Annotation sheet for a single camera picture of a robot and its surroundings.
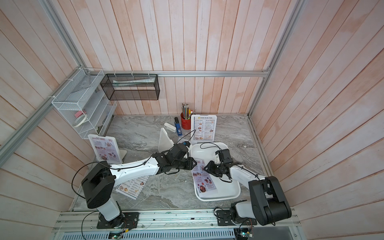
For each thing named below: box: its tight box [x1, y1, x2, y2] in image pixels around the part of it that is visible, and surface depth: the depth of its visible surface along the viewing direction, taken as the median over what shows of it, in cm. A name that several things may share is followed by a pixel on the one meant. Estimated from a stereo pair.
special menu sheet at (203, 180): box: [191, 158, 218, 194], surface depth 84 cm
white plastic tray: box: [196, 176, 241, 202], surface depth 83 cm
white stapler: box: [164, 122, 177, 133], surface depth 113 cm
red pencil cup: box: [180, 112, 191, 130], surface depth 109 cm
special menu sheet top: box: [92, 137, 121, 164], surface depth 88 cm
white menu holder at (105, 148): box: [87, 134, 123, 165], surface depth 87 cm
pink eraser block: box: [74, 110, 86, 118], surface depth 84 cm
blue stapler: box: [174, 117, 183, 137], surface depth 113 cm
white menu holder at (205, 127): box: [190, 114, 218, 143], surface depth 98 cm
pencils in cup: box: [181, 103, 193, 120], surface depth 106 cm
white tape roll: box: [73, 114, 87, 128], surface depth 81 cm
